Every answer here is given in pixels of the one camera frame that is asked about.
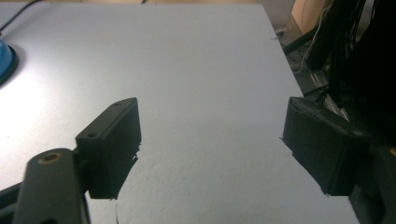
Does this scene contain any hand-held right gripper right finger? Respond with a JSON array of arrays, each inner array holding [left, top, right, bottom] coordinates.
[[282, 96, 372, 197]]

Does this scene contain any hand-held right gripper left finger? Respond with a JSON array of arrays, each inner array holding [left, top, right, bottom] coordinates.
[[75, 97, 142, 200]]

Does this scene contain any black metal stand bar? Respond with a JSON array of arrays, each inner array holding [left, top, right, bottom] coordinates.
[[282, 27, 319, 55]]

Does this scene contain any blue round object black base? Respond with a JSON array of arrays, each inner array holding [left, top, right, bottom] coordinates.
[[0, 39, 19, 86]]

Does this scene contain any black equipment with cables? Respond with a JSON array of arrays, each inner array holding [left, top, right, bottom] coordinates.
[[306, 0, 396, 138]]

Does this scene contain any white cable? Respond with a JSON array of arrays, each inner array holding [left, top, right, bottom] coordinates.
[[293, 6, 332, 74]]

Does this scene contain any black cable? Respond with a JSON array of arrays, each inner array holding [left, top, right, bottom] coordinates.
[[0, 0, 41, 34]]

